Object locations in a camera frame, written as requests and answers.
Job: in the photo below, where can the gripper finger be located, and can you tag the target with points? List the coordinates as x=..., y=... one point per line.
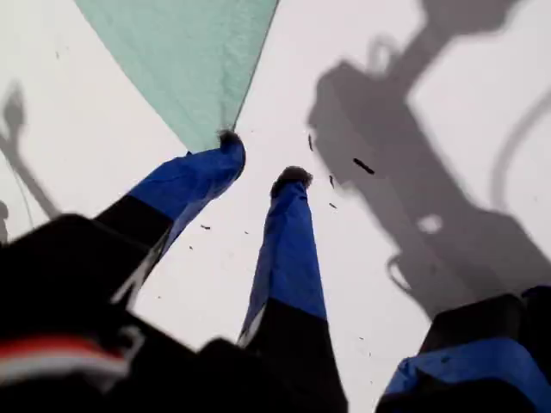
x=193, y=180
x=288, y=258

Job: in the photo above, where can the pale green T-shirt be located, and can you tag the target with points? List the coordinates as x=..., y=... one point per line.
x=185, y=64

